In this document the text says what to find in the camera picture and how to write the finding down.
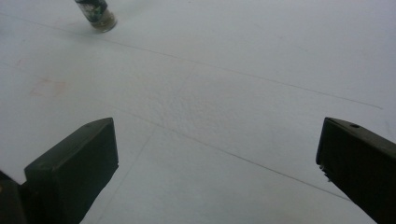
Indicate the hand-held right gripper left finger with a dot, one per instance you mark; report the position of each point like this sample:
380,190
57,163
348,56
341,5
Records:
71,168

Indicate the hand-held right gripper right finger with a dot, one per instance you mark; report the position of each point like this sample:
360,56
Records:
361,161

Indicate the small dark-labelled glass bottle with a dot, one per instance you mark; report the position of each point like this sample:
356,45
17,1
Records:
97,14

